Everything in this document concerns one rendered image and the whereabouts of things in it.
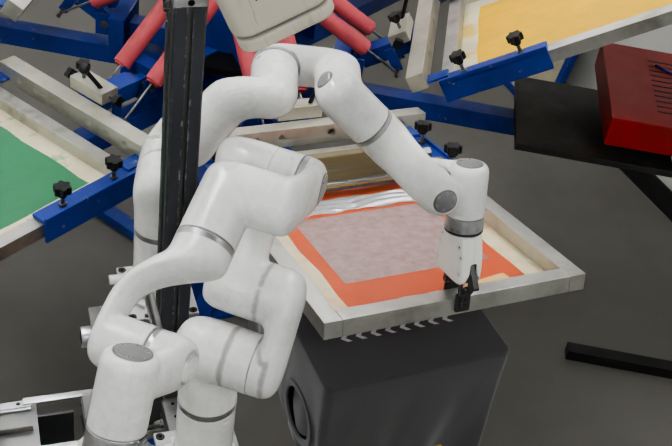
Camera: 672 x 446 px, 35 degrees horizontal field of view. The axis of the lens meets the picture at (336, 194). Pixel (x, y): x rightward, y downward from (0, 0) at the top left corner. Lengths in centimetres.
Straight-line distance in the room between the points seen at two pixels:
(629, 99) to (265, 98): 159
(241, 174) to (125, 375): 33
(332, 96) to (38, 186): 110
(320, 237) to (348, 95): 61
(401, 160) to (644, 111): 137
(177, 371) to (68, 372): 223
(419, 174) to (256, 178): 50
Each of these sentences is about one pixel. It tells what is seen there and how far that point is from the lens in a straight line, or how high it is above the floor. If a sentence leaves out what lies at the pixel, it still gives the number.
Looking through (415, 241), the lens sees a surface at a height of 112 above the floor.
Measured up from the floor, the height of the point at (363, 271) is 114.
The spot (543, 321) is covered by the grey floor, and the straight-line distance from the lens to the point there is 404.
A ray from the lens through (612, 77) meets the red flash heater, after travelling 329.
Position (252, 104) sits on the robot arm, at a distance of 183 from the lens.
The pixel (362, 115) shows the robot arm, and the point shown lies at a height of 161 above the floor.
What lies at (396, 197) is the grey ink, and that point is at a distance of 259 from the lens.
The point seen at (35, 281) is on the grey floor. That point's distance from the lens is 393.
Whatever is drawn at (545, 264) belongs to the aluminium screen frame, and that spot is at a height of 118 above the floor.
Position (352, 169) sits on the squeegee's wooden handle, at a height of 112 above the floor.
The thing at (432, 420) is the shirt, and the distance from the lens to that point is 251.
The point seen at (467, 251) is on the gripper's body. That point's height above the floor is 134.
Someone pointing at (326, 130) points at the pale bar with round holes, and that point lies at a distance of 280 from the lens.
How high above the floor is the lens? 260
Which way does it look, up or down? 36 degrees down
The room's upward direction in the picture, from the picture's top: 9 degrees clockwise
